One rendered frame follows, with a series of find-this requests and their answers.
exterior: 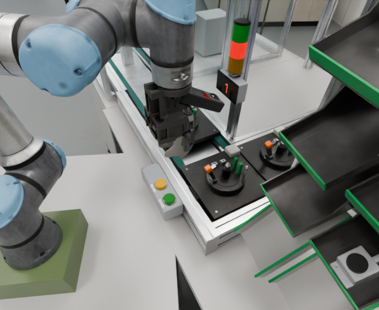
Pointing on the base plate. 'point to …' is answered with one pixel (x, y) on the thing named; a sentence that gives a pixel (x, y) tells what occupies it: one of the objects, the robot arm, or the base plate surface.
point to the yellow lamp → (235, 66)
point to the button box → (156, 173)
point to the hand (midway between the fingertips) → (182, 152)
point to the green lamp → (240, 33)
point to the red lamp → (237, 50)
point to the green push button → (169, 198)
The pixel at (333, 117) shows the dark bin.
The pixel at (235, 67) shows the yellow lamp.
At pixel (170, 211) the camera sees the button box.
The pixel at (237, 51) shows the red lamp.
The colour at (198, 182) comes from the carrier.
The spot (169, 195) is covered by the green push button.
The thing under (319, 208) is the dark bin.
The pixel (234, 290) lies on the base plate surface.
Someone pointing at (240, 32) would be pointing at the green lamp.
